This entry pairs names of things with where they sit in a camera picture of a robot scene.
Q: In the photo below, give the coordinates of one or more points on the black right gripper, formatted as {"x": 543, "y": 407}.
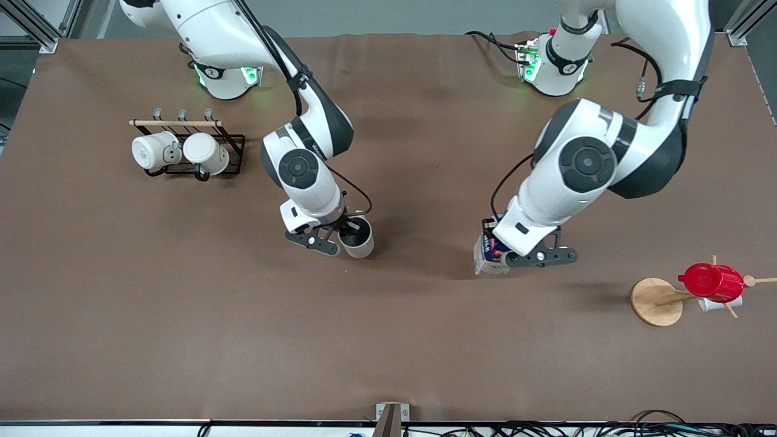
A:
{"x": 350, "y": 227}

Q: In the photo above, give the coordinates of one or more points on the grey ceramic mug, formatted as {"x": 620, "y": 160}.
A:
{"x": 359, "y": 247}

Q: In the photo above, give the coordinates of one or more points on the blue white milk carton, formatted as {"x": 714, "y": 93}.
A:
{"x": 488, "y": 262}

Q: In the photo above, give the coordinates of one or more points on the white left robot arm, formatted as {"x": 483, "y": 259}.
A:
{"x": 586, "y": 161}

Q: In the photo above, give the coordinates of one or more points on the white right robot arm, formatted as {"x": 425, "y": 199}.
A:
{"x": 303, "y": 170}

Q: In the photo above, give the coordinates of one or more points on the red plastic cup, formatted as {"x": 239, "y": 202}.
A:
{"x": 710, "y": 282}

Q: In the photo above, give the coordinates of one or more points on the small white cup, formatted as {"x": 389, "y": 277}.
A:
{"x": 710, "y": 305}

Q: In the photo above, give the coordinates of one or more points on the brown paper table cover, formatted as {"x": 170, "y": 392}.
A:
{"x": 388, "y": 334}

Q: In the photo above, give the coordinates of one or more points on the plain white mug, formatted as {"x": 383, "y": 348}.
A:
{"x": 206, "y": 152}

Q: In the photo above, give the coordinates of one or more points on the white mug with print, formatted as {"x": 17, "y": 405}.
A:
{"x": 149, "y": 152}

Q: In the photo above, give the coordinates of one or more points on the wooden mug tree stand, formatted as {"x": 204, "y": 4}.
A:
{"x": 655, "y": 303}

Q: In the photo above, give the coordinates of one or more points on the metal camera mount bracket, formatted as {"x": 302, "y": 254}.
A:
{"x": 382, "y": 411}

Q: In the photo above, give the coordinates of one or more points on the aluminium frame profile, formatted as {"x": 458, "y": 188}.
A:
{"x": 743, "y": 30}
{"x": 36, "y": 30}

